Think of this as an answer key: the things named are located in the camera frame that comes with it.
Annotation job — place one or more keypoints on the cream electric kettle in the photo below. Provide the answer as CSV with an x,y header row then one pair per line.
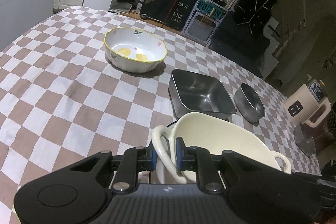
x,y
296,108

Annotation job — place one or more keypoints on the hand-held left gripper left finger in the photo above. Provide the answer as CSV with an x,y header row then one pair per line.
x,y
154,159

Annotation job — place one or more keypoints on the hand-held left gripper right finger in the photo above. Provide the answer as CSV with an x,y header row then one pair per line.
x,y
179,158

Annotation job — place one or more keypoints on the black vest white trim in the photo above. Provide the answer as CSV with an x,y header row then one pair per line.
x,y
252,3

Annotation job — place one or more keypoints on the round steel bowl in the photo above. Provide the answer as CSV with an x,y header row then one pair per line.
x,y
249,103

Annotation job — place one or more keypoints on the teal plate sign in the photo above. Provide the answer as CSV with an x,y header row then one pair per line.
x,y
210,9

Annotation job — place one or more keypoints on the steel rectangular container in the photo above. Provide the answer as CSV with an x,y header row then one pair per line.
x,y
304,142
199,92

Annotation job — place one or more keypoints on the black chalkboard sign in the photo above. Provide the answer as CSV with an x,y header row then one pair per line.
x,y
178,11

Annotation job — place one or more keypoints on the white metal rack box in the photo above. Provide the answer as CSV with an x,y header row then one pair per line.
x,y
202,29

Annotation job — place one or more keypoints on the white floral bowl yellow rim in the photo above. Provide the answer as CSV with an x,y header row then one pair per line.
x,y
126,40

